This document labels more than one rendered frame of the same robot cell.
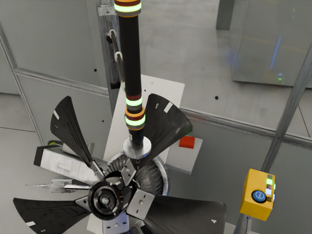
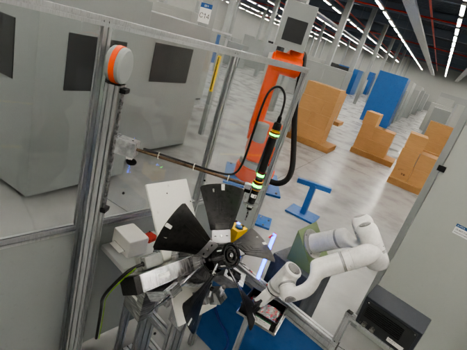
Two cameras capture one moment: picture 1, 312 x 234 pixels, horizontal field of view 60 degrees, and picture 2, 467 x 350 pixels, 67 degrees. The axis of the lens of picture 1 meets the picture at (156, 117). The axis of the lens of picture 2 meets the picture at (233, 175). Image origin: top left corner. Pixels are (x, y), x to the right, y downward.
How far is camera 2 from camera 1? 1.55 m
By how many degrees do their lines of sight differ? 66
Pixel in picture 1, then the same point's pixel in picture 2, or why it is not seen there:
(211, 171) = not seen: hidden behind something
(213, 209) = (251, 232)
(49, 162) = (151, 281)
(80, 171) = (176, 269)
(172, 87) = (181, 184)
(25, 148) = not seen: outside the picture
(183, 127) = (240, 192)
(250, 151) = not seen: hidden behind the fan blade
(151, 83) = (168, 186)
